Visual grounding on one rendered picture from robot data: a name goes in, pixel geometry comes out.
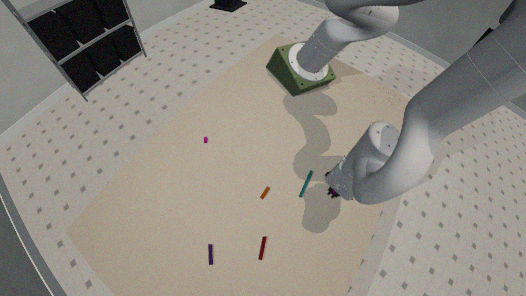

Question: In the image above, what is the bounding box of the orange rod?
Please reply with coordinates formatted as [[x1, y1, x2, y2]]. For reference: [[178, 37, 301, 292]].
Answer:
[[260, 187, 270, 199]]

